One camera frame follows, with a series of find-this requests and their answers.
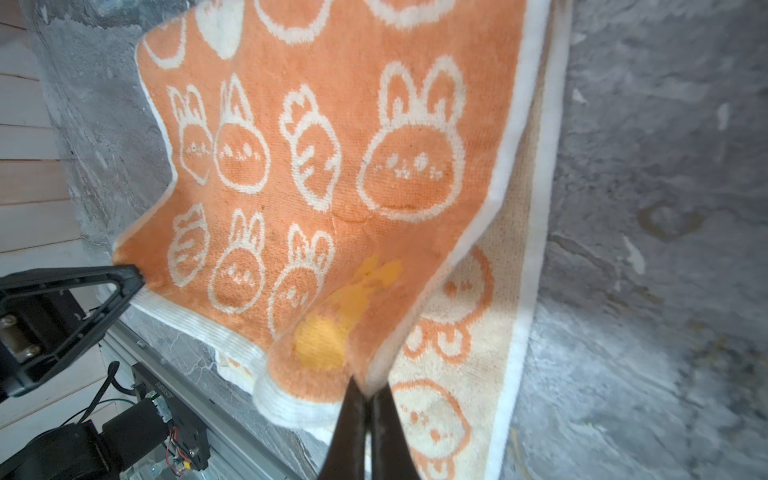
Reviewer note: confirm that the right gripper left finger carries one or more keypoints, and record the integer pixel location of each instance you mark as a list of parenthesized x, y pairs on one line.
[(346, 455)]

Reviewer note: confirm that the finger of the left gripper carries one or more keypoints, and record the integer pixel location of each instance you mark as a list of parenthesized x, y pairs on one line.
[(44, 328)]

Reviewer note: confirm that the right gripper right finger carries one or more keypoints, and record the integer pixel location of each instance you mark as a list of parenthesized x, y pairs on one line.
[(391, 459)]

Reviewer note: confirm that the orange patterned towel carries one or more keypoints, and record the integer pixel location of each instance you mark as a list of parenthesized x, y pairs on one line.
[(360, 192)]

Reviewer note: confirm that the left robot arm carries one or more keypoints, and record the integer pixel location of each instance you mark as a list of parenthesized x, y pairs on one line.
[(80, 450)]

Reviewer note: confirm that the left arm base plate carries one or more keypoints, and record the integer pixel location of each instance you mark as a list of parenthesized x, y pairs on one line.
[(187, 432)]

